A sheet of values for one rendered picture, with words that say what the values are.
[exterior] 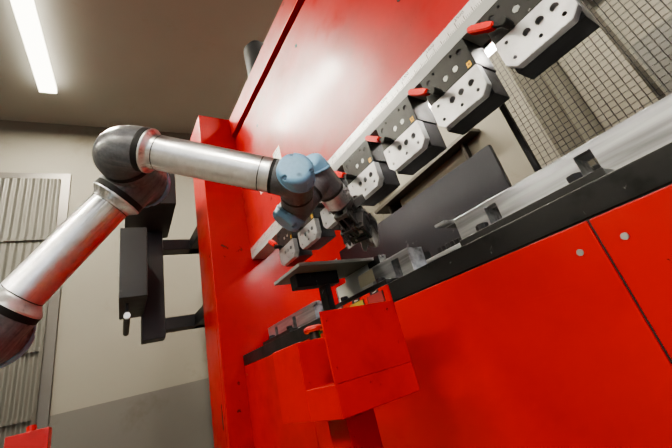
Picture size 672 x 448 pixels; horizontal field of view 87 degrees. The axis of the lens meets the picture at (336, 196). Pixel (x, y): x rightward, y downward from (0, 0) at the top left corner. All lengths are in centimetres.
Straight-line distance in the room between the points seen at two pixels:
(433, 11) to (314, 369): 88
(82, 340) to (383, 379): 321
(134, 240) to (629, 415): 193
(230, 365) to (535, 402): 139
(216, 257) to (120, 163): 119
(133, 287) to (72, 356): 173
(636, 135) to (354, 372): 58
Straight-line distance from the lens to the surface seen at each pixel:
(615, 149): 75
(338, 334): 60
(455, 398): 82
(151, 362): 361
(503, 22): 85
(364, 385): 61
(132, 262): 203
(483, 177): 150
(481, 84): 88
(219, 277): 192
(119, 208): 94
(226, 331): 187
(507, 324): 71
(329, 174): 87
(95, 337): 366
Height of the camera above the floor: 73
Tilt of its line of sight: 25 degrees up
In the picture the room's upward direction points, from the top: 15 degrees counter-clockwise
